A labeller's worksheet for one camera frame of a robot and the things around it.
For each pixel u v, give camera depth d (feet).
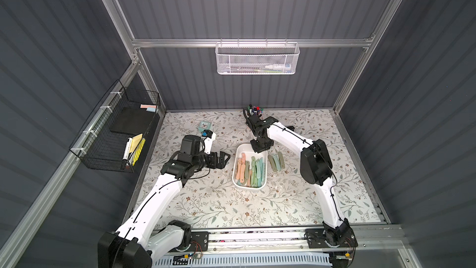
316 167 1.90
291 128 3.58
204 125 3.63
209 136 2.29
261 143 2.69
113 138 2.39
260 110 3.36
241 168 3.01
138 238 1.29
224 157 2.28
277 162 3.16
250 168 3.07
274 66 2.95
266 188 2.90
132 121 2.52
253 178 2.96
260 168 3.04
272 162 3.16
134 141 2.37
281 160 3.18
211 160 2.26
